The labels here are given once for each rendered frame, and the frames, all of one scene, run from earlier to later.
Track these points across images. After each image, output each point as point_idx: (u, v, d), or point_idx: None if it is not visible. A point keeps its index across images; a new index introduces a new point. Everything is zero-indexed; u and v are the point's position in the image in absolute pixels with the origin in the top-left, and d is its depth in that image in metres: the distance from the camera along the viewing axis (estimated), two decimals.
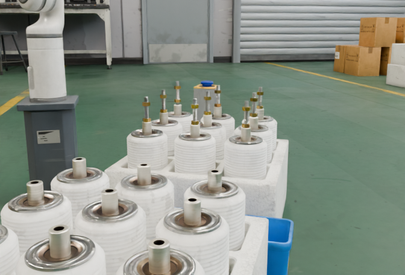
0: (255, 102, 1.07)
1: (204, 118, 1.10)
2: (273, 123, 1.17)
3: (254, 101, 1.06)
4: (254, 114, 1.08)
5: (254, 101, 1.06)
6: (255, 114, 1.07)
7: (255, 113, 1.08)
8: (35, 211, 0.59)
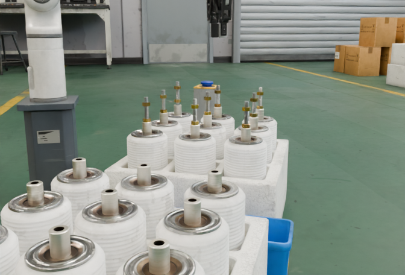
0: (255, 103, 1.07)
1: (204, 118, 1.10)
2: (273, 123, 1.17)
3: (254, 101, 1.06)
4: (254, 114, 1.08)
5: (254, 101, 1.06)
6: (255, 114, 1.07)
7: (255, 113, 1.08)
8: (35, 211, 0.59)
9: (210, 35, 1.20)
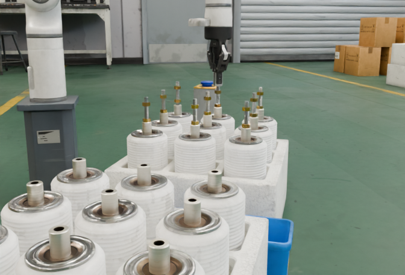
0: (255, 103, 1.07)
1: (204, 118, 1.10)
2: (273, 123, 1.17)
3: (254, 101, 1.06)
4: (254, 114, 1.08)
5: (254, 101, 1.06)
6: (255, 114, 1.07)
7: (255, 113, 1.08)
8: (35, 211, 0.59)
9: (213, 84, 1.21)
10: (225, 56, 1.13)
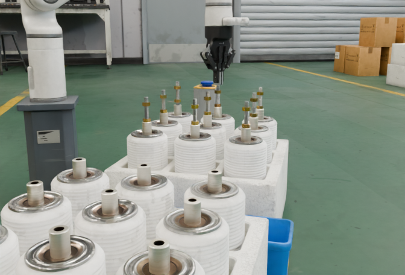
0: (255, 103, 1.07)
1: (204, 118, 1.10)
2: (273, 123, 1.17)
3: (254, 101, 1.06)
4: (254, 114, 1.08)
5: (254, 101, 1.06)
6: (255, 114, 1.07)
7: (255, 113, 1.08)
8: (35, 211, 0.59)
9: (220, 84, 1.19)
10: (231, 53, 1.23)
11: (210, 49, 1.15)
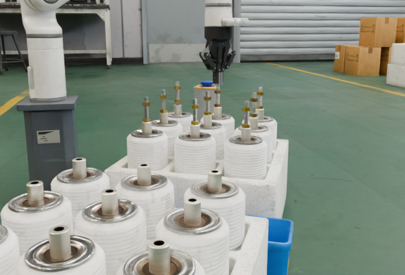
0: (255, 103, 1.07)
1: (204, 118, 1.10)
2: (273, 123, 1.17)
3: (254, 101, 1.06)
4: (254, 114, 1.08)
5: (254, 101, 1.06)
6: (255, 114, 1.07)
7: (255, 113, 1.08)
8: (35, 211, 0.59)
9: (219, 84, 1.19)
10: (232, 54, 1.23)
11: (209, 49, 1.15)
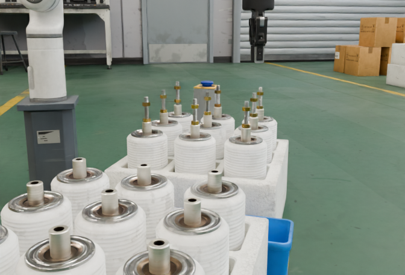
0: (255, 103, 1.07)
1: (204, 118, 1.10)
2: (273, 123, 1.17)
3: (254, 101, 1.06)
4: (254, 114, 1.08)
5: (254, 101, 1.06)
6: (255, 114, 1.07)
7: (255, 113, 1.08)
8: (35, 211, 0.59)
9: (250, 59, 1.08)
10: (262, 20, 0.96)
11: None
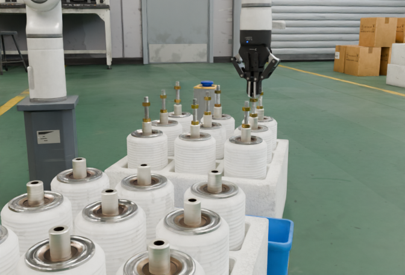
0: (252, 103, 1.07)
1: (204, 118, 1.10)
2: (273, 123, 1.17)
3: (251, 100, 1.07)
4: (255, 116, 1.07)
5: (251, 101, 1.07)
6: (249, 114, 1.08)
7: (252, 113, 1.07)
8: (35, 211, 0.59)
9: (259, 94, 1.07)
10: (233, 61, 1.08)
11: (270, 55, 1.02)
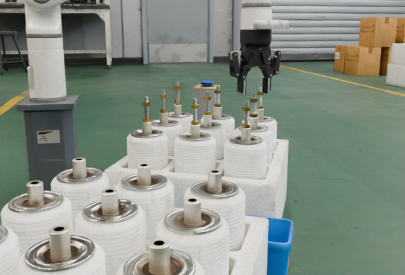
0: (253, 102, 1.07)
1: (204, 118, 1.10)
2: (273, 123, 1.17)
3: (257, 100, 1.07)
4: (249, 116, 1.08)
5: (257, 101, 1.07)
6: (255, 114, 1.08)
7: (252, 113, 1.08)
8: (35, 211, 0.59)
9: (244, 93, 1.04)
10: (278, 53, 1.07)
11: (241, 53, 1.02)
